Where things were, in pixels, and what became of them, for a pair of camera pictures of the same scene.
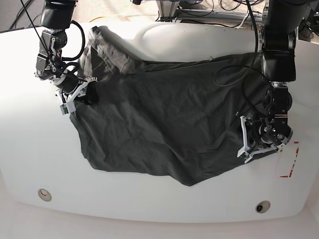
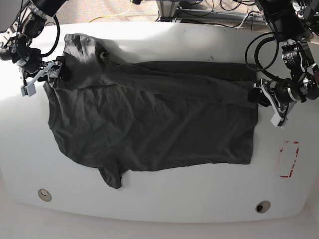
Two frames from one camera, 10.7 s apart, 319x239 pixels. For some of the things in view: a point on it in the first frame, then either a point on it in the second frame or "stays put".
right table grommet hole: (262, 206) stays put
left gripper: (69, 86) -> (33, 70)
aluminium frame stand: (169, 10) stays put
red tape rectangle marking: (286, 176) stays put
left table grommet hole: (45, 194) stays put
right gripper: (259, 137) -> (281, 93)
